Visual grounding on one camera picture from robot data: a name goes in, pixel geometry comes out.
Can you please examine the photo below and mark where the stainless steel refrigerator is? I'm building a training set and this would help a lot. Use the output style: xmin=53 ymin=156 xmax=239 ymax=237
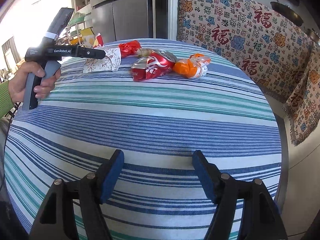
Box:
xmin=91 ymin=0 xmax=153 ymax=43

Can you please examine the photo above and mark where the green sleeved left forearm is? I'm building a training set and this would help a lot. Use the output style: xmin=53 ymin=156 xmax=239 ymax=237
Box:
xmin=0 ymin=81 xmax=14 ymax=118

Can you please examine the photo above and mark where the person's left hand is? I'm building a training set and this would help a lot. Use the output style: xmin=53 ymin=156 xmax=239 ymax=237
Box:
xmin=8 ymin=62 xmax=61 ymax=103

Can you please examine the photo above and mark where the crushed red soda can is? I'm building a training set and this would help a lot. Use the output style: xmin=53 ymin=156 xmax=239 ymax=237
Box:
xmin=131 ymin=49 xmax=177 ymax=81

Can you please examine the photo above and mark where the white floral paper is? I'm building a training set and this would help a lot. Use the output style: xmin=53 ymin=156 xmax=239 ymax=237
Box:
xmin=83 ymin=46 xmax=121 ymax=73

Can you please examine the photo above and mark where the black frying pan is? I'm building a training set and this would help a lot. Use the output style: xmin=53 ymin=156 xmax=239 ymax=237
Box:
xmin=270 ymin=0 xmax=304 ymax=27

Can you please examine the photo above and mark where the steel cooking pot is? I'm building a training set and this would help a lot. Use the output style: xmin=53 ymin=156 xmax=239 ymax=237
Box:
xmin=306 ymin=28 xmax=320 ymax=45

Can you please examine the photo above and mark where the red plastic bag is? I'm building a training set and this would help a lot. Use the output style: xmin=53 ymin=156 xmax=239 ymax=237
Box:
xmin=118 ymin=40 xmax=141 ymax=58

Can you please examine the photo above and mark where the patterned Chinese character blanket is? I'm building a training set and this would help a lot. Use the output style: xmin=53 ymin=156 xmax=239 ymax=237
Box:
xmin=177 ymin=0 xmax=319 ymax=145

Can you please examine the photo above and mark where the beige printed snack wrapper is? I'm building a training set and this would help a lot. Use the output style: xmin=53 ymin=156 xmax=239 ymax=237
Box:
xmin=136 ymin=48 xmax=152 ymax=58

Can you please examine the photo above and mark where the striped blue green tablecloth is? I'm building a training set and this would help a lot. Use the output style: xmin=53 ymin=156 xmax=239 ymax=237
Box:
xmin=4 ymin=39 xmax=281 ymax=239

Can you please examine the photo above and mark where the orange white plastic wrapper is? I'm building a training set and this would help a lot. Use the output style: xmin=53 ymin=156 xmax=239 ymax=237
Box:
xmin=172 ymin=53 xmax=211 ymax=79

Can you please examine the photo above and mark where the cluttered storage shelf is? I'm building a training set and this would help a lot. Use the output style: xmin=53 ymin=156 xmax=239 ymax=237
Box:
xmin=57 ymin=12 xmax=93 ymax=47

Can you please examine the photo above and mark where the crushed red white paper cup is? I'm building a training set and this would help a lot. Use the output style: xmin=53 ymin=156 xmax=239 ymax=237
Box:
xmin=93 ymin=33 xmax=104 ymax=48

